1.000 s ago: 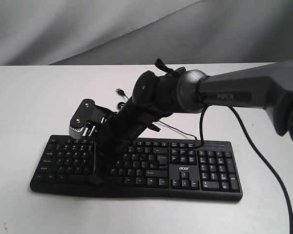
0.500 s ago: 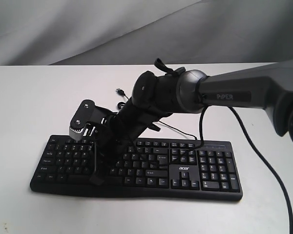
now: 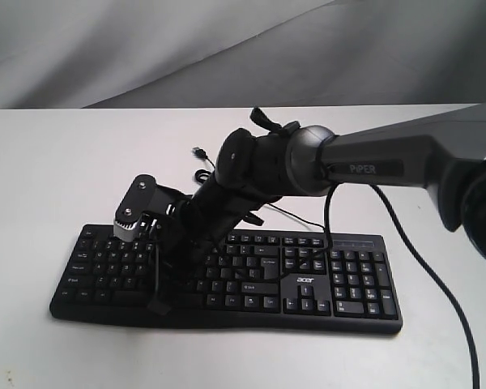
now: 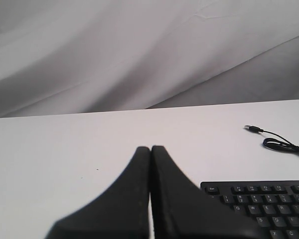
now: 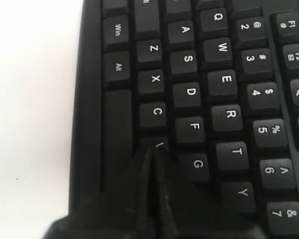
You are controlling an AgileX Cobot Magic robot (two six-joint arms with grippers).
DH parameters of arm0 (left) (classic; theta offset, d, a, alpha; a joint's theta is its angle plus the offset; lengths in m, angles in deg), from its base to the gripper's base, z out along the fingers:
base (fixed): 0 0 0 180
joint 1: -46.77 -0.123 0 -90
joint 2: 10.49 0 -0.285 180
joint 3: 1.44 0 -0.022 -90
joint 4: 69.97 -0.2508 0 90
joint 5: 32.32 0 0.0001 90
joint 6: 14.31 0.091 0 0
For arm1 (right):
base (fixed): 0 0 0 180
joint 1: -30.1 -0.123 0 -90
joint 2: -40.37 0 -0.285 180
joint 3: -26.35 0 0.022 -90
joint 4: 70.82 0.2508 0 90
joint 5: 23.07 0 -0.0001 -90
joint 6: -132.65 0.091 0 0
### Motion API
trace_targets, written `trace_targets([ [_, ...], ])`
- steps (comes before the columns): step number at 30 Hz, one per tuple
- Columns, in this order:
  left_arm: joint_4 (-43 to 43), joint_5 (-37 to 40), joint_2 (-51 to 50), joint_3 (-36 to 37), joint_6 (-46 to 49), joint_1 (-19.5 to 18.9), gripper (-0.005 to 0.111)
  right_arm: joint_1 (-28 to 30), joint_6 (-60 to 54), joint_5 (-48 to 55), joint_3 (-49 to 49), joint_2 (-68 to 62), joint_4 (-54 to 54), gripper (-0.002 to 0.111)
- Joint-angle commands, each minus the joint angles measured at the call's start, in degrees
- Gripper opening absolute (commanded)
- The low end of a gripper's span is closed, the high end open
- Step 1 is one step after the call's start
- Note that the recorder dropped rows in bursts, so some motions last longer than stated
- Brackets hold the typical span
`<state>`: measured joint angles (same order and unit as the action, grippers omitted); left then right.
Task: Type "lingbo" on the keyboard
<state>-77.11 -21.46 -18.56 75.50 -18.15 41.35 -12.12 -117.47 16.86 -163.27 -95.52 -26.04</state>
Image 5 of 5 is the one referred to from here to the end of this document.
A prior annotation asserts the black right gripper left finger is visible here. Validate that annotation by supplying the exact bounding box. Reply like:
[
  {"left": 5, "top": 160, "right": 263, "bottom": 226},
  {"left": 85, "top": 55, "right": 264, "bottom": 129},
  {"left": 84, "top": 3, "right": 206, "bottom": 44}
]
[{"left": 44, "top": 148, "right": 159, "bottom": 239}]

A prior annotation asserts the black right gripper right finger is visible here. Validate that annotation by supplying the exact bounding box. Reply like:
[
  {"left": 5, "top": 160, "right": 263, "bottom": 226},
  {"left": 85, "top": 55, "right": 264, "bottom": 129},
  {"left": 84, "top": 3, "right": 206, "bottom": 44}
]
[{"left": 153, "top": 148, "right": 267, "bottom": 239}]

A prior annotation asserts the black acer keyboard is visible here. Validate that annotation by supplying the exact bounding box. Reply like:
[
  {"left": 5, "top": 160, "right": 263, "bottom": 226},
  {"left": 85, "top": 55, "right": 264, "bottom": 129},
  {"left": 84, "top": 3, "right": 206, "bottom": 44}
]
[{"left": 69, "top": 0, "right": 299, "bottom": 239}]

